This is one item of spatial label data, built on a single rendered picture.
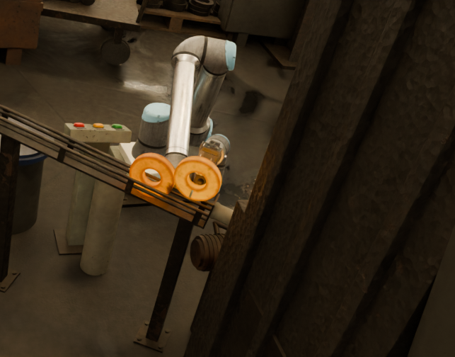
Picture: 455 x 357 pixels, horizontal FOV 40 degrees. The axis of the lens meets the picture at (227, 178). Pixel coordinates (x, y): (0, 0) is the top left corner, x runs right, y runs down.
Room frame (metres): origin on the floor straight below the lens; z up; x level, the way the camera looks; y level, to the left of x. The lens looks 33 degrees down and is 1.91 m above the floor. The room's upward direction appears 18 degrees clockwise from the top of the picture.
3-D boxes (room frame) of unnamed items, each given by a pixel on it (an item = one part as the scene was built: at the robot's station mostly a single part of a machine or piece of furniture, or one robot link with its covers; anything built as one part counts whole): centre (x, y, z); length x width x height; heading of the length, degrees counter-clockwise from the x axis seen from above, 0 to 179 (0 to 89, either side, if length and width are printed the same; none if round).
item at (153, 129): (2.70, 0.41, 0.35); 0.17 x 0.15 x 0.18; 104
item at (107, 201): (1.98, 0.42, 0.26); 0.12 x 0.12 x 0.52
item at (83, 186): (2.10, 0.54, 0.31); 0.24 x 0.16 x 0.62; 121
